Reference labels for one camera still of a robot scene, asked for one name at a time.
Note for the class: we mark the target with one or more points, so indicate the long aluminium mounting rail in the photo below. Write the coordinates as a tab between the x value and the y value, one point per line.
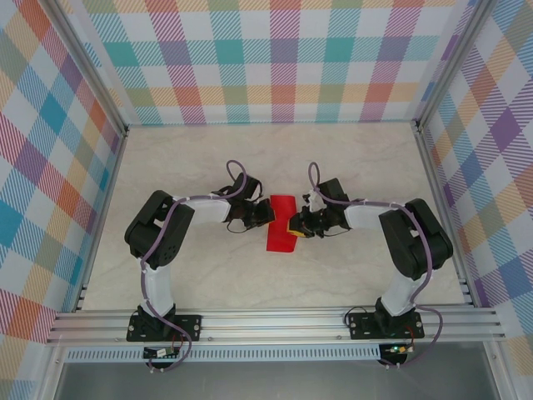
270	325

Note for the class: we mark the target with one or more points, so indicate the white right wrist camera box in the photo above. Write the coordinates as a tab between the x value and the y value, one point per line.
311	199

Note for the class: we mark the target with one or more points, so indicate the aluminium table side rail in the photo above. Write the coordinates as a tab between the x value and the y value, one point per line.
442	208
105	208

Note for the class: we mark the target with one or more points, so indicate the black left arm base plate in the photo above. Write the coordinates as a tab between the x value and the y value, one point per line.
189	325

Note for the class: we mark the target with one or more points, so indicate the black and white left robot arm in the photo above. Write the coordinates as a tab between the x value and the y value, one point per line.
160	237

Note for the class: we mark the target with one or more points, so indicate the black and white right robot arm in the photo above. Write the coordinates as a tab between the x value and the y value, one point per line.
420	237

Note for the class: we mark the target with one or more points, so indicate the aluminium frame leg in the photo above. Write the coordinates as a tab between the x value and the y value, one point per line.
50	375
497	375

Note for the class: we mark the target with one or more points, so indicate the aluminium frame post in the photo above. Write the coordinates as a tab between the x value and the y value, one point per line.
92	62
451	62

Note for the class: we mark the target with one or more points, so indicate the red cloth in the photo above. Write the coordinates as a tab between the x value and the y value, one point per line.
281	243

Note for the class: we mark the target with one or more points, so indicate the small black circuit board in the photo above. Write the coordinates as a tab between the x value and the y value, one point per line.
160	353

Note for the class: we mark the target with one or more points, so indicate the small circuit board green light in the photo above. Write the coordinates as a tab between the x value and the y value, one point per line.
397	349

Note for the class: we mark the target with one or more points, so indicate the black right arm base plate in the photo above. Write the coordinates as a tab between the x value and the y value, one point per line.
362	327

